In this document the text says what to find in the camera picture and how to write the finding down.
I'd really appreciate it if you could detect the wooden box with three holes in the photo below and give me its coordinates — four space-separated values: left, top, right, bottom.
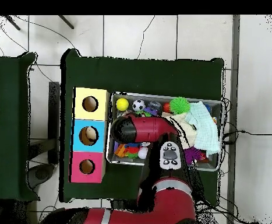
69 87 110 184

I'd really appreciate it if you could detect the silver mesh bin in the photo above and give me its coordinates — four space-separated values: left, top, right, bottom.
105 91 224 172

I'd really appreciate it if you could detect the small soccer ball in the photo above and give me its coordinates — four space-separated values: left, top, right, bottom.
132 99 146 112

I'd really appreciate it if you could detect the purple toy building block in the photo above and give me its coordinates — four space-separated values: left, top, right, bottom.
143 106 160 117

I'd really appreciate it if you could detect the yellow foam ball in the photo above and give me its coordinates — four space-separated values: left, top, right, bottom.
115 97 130 112

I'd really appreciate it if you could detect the multicolour spiky rubber toy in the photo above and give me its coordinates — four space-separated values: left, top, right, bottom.
123 143 140 159

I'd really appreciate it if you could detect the small baseball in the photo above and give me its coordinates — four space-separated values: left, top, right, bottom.
137 146 149 160

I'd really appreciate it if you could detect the green spiky rubber ball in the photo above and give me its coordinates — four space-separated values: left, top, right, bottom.
169 96 191 115

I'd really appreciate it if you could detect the dark green tablecloth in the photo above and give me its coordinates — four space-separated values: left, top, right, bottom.
0 52 40 201
59 48 225 202

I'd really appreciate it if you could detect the purple spiky rubber toy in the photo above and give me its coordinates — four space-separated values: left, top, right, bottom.
183 146 205 165

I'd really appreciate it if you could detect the mint green cloth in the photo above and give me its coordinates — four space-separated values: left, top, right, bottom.
184 100 221 156

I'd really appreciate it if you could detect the black stand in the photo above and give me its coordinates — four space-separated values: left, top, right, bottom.
28 81 61 165

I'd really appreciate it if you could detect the grey round base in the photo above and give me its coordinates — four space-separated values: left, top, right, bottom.
28 163 55 188

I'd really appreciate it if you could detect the black tripod leg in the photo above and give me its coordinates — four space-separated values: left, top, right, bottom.
58 15 75 30
4 15 22 31

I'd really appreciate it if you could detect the black cable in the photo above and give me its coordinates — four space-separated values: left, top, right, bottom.
222 129 272 144

